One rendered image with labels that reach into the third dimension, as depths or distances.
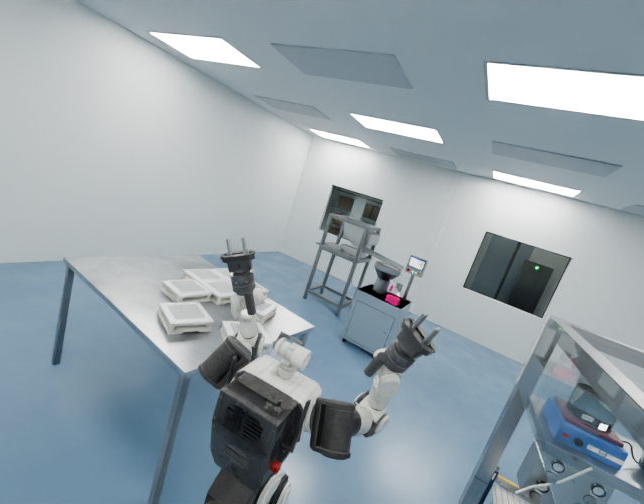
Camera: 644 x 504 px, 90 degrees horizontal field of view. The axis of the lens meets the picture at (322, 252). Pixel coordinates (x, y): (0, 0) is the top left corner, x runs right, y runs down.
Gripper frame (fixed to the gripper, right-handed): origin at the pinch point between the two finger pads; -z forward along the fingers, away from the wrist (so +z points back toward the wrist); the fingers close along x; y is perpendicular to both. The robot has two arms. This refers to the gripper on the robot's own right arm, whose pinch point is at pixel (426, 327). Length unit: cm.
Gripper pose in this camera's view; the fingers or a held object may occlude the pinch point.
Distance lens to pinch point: 101.7
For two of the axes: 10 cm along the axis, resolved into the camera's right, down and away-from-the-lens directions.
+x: -4.4, -6.7, 6.0
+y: 8.1, 0.0, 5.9
